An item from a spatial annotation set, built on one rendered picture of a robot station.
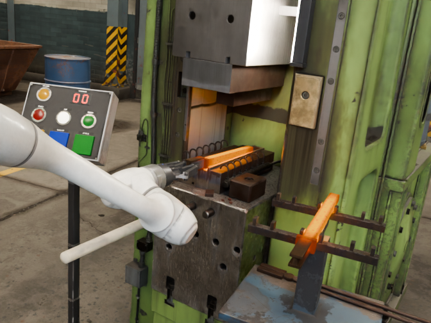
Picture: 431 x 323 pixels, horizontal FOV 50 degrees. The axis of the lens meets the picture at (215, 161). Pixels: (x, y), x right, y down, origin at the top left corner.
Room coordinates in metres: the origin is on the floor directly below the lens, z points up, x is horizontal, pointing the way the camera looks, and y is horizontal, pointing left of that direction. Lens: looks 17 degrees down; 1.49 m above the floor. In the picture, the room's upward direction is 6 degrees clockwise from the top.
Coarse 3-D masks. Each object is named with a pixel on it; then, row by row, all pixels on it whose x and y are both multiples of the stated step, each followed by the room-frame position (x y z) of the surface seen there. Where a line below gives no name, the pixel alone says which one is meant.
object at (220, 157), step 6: (234, 150) 1.76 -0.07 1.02; (240, 150) 1.77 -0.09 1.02; (246, 150) 1.81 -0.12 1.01; (252, 150) 1.85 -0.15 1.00; (198, 156) 1.55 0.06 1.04; (210, 156) 1.62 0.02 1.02; (216, 156) 1.63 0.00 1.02; (222, 156) 1.65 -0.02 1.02; (228, 156) 1.69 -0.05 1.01; (234, 156) 1.73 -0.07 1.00; (204, 162) 1.55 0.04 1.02; (210, 162) 1.58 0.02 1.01; (216, 162) 1.62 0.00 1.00; (204, 168) 1.55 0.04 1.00
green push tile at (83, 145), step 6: (78, 138) 1.67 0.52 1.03; (84, 138) 1.67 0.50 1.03; (90, 138) 1.67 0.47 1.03; (78, 144) 1.66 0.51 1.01; (84, 144) 1.66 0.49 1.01; (90, 144) 1.66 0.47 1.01; (72, 150) 1.65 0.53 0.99; (78, 150) 1.65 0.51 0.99; (84, 150) 1.65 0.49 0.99; (90, 150) 1.65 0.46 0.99
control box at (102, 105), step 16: (32, 96) 1.78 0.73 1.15; (64, 96) 1.77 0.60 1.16; (80, 96) 1.77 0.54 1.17; (96, 96) 1.76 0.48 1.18; (112, 96) 1.77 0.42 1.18; (32, 112) 1.74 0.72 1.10; (48, 112) 1.74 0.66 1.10; (80, 112) 1.73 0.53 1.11; (96, 112) 1.73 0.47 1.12; (112, 112) 1.77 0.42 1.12; (48, 128) 1.71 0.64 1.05; (64, 128) 1.71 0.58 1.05; (80, 128) 1.70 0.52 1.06; (96, 128) 1.70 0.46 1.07; (112, 128) 1.77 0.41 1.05; (96, 144) 1.67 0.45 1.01; (96, 160) 1.64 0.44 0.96
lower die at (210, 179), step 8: (216, 152) 1.84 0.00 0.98; (256, 152) 1.85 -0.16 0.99; (264, 152) 1.87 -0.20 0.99; (272, 152) 1.89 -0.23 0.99; (232, 160) 1.69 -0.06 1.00; (248, 160) 1.73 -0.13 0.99; (256, 160) 1.75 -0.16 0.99; (264, 160) 1.81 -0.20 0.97; (272, 160) 1.88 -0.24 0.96; (208, 168) 1.56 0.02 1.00; (216, 168) 1.59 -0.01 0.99; (224, 168) 1.60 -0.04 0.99; (232, 168) 1.61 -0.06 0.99; (248, 168) 1.70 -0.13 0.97; (272, 168) 1.89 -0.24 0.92; (192, 176) 1.59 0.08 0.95; (200, 176) 1.58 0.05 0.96; (208, 176) 1.56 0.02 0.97; (216, 176) 1.54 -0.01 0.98; (224, 176) 1.55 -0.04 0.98; (232, 176) 1.60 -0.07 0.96; (200, 184) 1.57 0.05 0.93; (208, 184) 1.56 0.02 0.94; (216, 184) 1.54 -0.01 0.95; (216, 192) 1.54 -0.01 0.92
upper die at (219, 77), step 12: (192, 60) 1.61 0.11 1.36; (204, 60) 1.59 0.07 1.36; (192, 72) 1.61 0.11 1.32; (204, 72) 1.59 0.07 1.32; (216, 72) 1.56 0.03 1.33; (228, 72) 1.54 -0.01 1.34; (240, 72) 1.58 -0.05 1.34; (252, 72) 1.65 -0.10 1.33; (264, 72) 1.73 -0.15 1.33; (276, 72) 1.82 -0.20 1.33; (192, 84) 1.61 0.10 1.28; (204, 84) 1.59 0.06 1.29; (216, 84) 1.56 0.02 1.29; (228, 84) 1.54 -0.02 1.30; (240, 84) 1.59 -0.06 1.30; (252, 84) 1.66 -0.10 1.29; (264, 84) 1.74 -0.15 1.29; (276, 84) 1.83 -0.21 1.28
